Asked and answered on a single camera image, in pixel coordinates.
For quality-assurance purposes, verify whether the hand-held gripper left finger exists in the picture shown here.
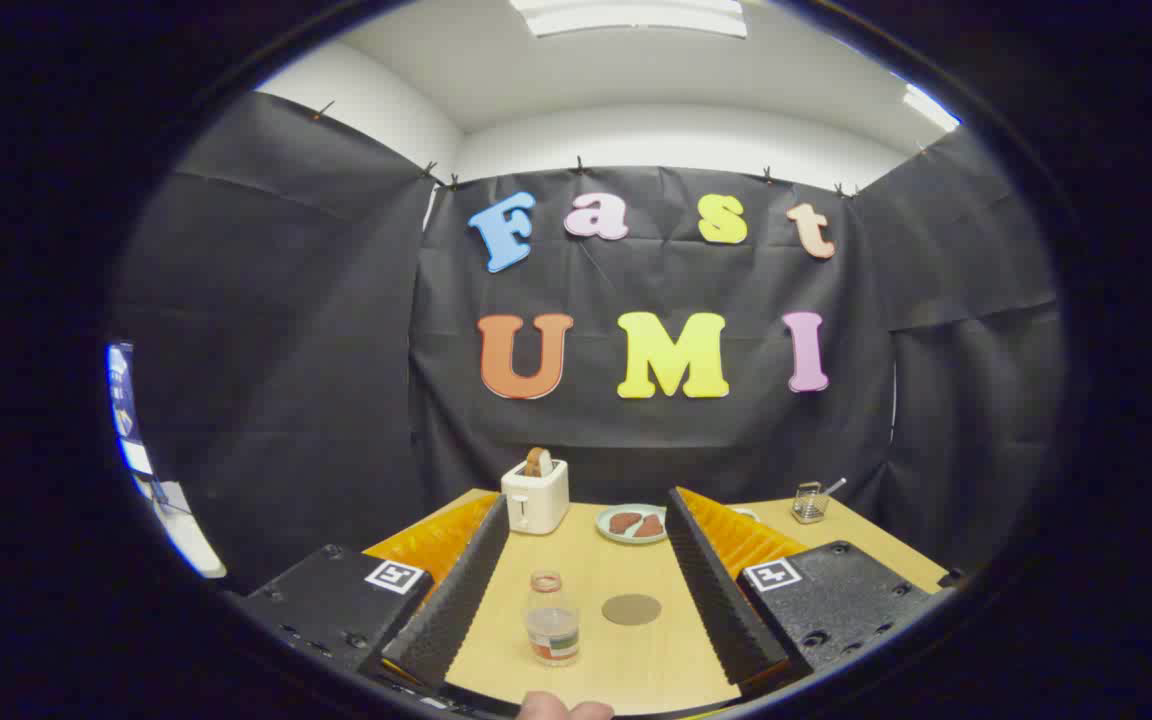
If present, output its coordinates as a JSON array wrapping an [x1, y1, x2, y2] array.
[[226, 490, 513, 701]]

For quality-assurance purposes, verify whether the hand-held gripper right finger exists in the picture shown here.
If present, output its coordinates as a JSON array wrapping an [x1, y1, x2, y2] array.
[[668, 486, 967, 701]]

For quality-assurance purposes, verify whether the round brown coaster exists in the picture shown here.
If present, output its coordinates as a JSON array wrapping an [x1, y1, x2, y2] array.
[[602, 594, 663, 627]]

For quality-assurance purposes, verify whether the clear plastic juice bottle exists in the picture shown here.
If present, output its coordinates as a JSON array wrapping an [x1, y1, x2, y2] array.
[[524, 570, 582, 668]]

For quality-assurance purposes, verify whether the wooden table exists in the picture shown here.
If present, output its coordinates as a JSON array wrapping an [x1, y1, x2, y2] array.
[[364, 488, 952, 717]]

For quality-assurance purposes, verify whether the pale green plate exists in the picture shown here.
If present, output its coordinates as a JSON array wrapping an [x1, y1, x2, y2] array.
[[596, 503, 673, 545]]

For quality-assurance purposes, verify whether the white toaster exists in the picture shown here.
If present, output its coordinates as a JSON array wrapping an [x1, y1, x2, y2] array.
[[501, 458, 571, 536]]

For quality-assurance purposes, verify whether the black backdrop cloth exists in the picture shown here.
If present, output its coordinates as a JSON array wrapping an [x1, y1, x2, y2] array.
[[111, 90, 1067, 593]]

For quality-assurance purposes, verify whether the narrow ceiling light panel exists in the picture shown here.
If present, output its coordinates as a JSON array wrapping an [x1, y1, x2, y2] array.
[[901, 83, 962, 133]]

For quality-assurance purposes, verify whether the wide ceiling light panel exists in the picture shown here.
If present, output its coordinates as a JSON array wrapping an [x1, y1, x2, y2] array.
[[508, 0, 749, 41]]

